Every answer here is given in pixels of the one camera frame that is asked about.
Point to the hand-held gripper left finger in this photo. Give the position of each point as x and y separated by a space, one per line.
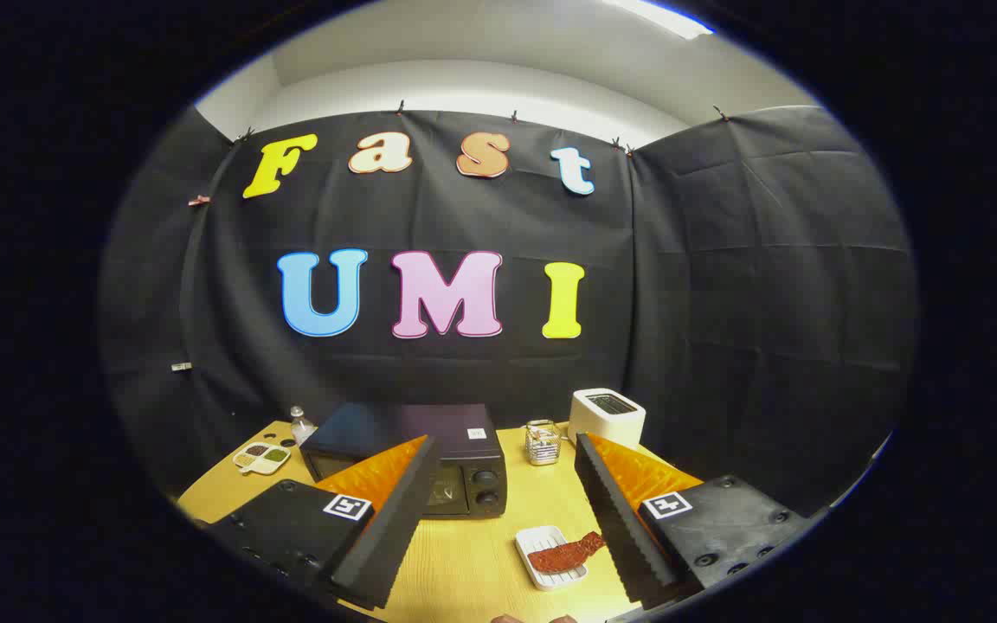
395 519

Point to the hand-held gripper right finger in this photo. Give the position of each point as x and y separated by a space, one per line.
615 519

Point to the red meat slice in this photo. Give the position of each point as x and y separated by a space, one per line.
561 558

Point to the black toaster oven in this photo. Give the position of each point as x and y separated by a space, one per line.
429 426

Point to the white pop-up toaster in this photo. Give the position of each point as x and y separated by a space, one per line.
607 420

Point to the white rectangular plate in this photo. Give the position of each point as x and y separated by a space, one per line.
538 541

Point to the clear glass jar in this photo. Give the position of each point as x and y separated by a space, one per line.
543 443

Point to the clear plastic bottle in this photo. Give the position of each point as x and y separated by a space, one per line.
301 428

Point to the white divided condiment dish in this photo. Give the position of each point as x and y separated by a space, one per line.
261 457

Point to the black backdrop cloth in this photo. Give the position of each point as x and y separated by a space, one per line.
723 303

